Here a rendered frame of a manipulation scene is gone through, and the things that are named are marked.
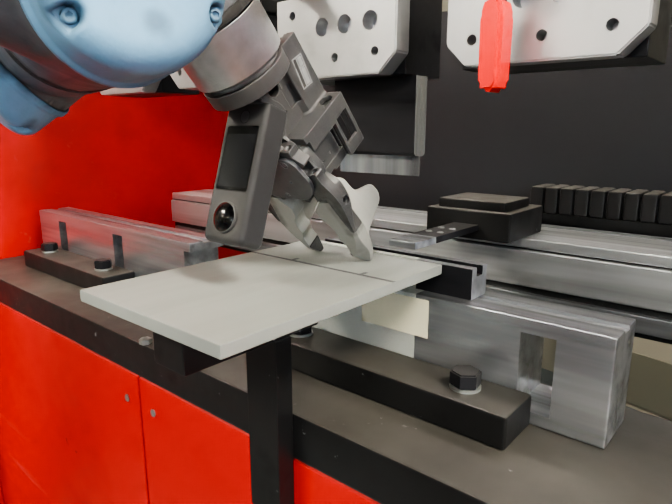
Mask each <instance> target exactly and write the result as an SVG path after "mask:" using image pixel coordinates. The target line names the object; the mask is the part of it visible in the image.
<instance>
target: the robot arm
mask: <svg viewBox="0 0 672 504"><path fill-rule="evenodd" d="M182 68H183V69H184V70H185V72H186V73H187V75H188V76H189V77H190V79H191V80H192V82H193V83H194V84H195V86H196V87H197V89H198V90H199V91H201V92H203V94H204V95H205V97H206V98H207V100H208V101H209V102H210V104H211V105H212V107H213V108H214V109H215V110H217V111H223V112H224V111H229V113H228V118H227V123H226V128H225V134H224V139H223V144H222V149H221V154H220V159H219V164H218V169H217V174H216V179H215V184H214V189H213V194H212V199H211V204H210V209H209V214H208V219H207V224H206V229H205V237H206V239H207V240H209V241H211V242H216V243H221V244H226V245H231V246H237V247H242V248H247V249H253V250H254V249H258V248H260V246H261V245H262V241H263V236H264V231H265V226H266V220H267V215H268V210H269V211H270V212H271V213H272V215H273V216H274V217H275V218H276V219H277V220H278V221H280V222H281V223H282V224H283V225H284V226H285V228H286V229H287V230H288V231H289V232H290V233H291V234H293V235H294V236H295V237H296V238H297V239H298V240H299V241H300V242H302V243H303V244H304V245H305V246H306V247H307V248H309V249H312V250H316V251H322V250H323V249H324V247H323V245H322V243H321V240H320V238H319V236H318V235H317V234H316V233H315V232H314V230H313V229H312V227H311V222H310V220H311V218H312V216H313V213H314V211H315V208H316V206H317V203H318V202H319V203H318V206H317V208H316V211H315V212H316V214H317V215H318V216H319V217H320V219H321V220H322V221H323V222H325V223H326V224H328V225H329V226H330V227H331V228H332V229H333V230H334V231H335V232H336V233H337V235H338V237H339V240H340V241H341V242H343V243H344V244H345V245H346V246H347V247H348V249H349V250H350V253H351V256H354V257H357V258H360V259H364V260H368V261H370V260H371V259H372V258H373V245H372V242H371V239H370V235H369V229H370V226H371V223H372V221H373V218H374V215H375V212H376V209H377V206H378V204H379V193H378V191H377V189H376V188H375V187H374V186H373V185H371V184H367V185H365V186H363V187H361V188H358V189H356V190H354V189H353V188H352V187H351V186H350V185H349V184H348V183H347V182H346V181H345V180H344V179H343V178H340V177H335V176H334V175H332V174H331V173H332V171H333V170H334V169H335V170H336V169H337V168H338V166H339V165H340V164H341V162H342V161H343V159H344V158H345V156H346V155H347V154H346V152H347V151H348V153H349V155H352V154H353V153H354V152H355V150H356V149H357V147H358V146H359V144H360V143H361V142H362V140H363V139H364V137H363V135H362V133H361V131H360V129H359V127H358V125H357V123H356V121H355V119H354V117H353V115H352V113H351V111H350V109H349V107H348V105H347V103H346V101H345V99H344V97H343V95H342V93H341V91H340V92H326V91H325V90H324V88H323V86H322V84H321V82H320V80H319V79H318V77H317V75H316V73H315V71H314V69H313V67H312V65H311V63H310V61H309V59H308V58H307V56H306V54H305V52H304V50H303V48H302V46H301V44H300V42H299V40H298V39H297V37H296V35H295V33H294V32H289V33H286V34H284V35H283V36H282V37H280V38H279V35H278V33H277V31H276V30H275V28H274V26H273V24H272V22H271V20H270V19H269V17H268V15H267V13H266V11H265V9H264V8H263V6H262V4H261V2H260V0H0V123H1V124H2V125H4V126H5V127H6V128H8V129H9V130H11V131H12V132H14V133H17V134H19V135H32V134H35V133H37V132H38V131H39V130H41V129H42V128H43V127H45V126H46V125H47V124H49V123H50V122H51V121H53V120H54V119H55V118H57V117H63V116H65V115H66V114H67V113H68V111H69V107H70V106H71V105H73V104H74V103H75V102H76V101H77V100H79V99H80V98H81V97H83V96H84V95H86V94H91V93H96V92H101V91H104V90H108V89H111V88H139V87H144V86H148V85H151V84H153V83H156V82H158V81H160V80H162V79H163V78H165V77H167V76H168V75H170V74H173V73H175V72H177V71H179V70H180V69H182ZM329 99H331V100H329ZM343 110H344V111H345V113H346V115H347V117H348V119H349V121H350V123H351V125H352V126H353V128H354V130H355V132H354V133H353V134H352V136H351V134H350V132H349V130H348V128H347V126H346V124H345V122H344V120H343V118H342V116H341V115H340V114H341V113H342V111H343Z"/></svg>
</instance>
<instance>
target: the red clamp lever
mask: <svg viewBox="0 0 672 504"><path fill-rule="evenodd" d="M512 15H513V11H512V6H511V3H510V2H507V0H488V1H487V2H484V6H483V9H482V16H481V20H480V40H479V65H478V81H479V83H480V89H485V91H486V92H492V93H499V92H500V90H501V89H505V88H506V83H507V81H508V80H509V67H510V55H511V42H512V30H513V17H512Z"/></svg>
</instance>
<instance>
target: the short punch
mask: <svg viewBox="0 0 672 504"><path fill-rule="evenodd" d="M427 78H428V77H427V76H419V75H411V76H397V77H383V78H369V79H355V80H341V81H335V92H340V91H341V93H342V95H343V97H344V99H345V101H346V103H347V105H348V107H349V109H350V111H351V113H352V115H353V117H354V119H355V121H356V123H357V125H358V127H359V129H360V131H361V133H362V135H363V137H364V139H363V140H362V142H361V143H360V144H359V146H358V147H357V149H356V150H355V152H354V153H353V154H352V155H349V153H348V151H347V152H346V154H347V155H346V156H345V158H344V159H343V161H342V162H341V164H340V171H342V172H357V173H373V174H389V175H404V176H419V169H420V156H423V155H424V153H425V135H426V106H427ZM340 115H341V116H342V118H343V120H344V122H345V124H346V126H347V128H348V130H349V132H350V134H351V136H352V134H353V133H354V132H355V130H354V128H353V126H352V125H351V123H350V121H349V119H348V117H347V115H346V113H345V111H344V110H343V111H342V113H341V114H340Z"/></svg>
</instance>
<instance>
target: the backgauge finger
mask: <svg viewBox="0 0 672 504"><path fill-rule="evenodd" d="M542 211H543V206H541V205H533V204H529V198H528V197H519V196H507V195H495V194H482V193H470V192H466V193H460V194H455V195H449V196H444V197H440V199H439V204H436V205H431V206H428V209H427V229H426V230H422V231H418V232H414V233H410V234H406V235H403V236H399V237H395V238H391V239H389V246H395V247H401V248H407V249H413V250H416V249H419V248H423V247H426V246H429V245H433V244H436V243H439V242H443V241H446V240H449V239H452V238H456V237H462V238H469V239H476V240H484V241H491V242H498V243H505V244H509V243H512V242H514V241H517V240H520V239H522V238H525V237H528V236H530V235H533V234H536V233H538V232H540V231H541V223H542Z"/></svg>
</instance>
